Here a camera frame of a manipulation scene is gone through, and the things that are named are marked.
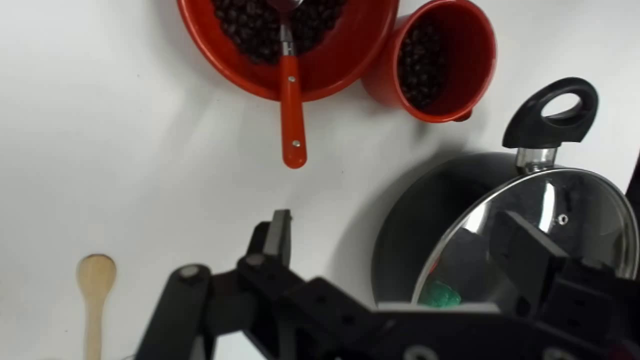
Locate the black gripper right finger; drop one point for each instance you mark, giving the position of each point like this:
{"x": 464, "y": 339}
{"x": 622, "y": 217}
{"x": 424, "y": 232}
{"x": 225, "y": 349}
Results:
{"x": 572, "y": 313}

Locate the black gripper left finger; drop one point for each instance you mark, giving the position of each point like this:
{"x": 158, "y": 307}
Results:
{"x": 267, "y": 313}

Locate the small coffee bean portion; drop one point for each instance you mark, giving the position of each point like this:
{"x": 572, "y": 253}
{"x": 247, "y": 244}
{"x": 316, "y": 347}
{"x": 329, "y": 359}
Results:
{"x": 421, "y": 66}

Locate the red bowl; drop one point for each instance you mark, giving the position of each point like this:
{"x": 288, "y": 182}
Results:
{"x": 346, "y": 61}

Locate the red enamel mug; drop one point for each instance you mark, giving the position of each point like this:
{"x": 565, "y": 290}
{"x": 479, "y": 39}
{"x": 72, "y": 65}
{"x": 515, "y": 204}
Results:
{"x": 477, "y": 61}

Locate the glass pot lid black knob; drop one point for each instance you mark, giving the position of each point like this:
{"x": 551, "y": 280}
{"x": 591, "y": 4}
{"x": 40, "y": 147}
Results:
{"x": 586, "y": 221}

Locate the green toy vegetable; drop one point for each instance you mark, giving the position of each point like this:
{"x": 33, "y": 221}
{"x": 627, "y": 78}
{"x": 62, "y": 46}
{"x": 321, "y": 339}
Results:
{"x": 440, "y": 295}

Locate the small wooden spoon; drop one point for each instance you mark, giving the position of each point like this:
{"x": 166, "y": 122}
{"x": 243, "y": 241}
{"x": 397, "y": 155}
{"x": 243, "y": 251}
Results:
{"x": 94, "y": 287}

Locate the black cooking pot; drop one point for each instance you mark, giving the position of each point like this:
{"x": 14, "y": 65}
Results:
{"x": 412, "y": 221}

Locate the dark coffee bean pile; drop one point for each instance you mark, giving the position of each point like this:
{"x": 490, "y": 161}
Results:
{"x": 247, "y": 32}

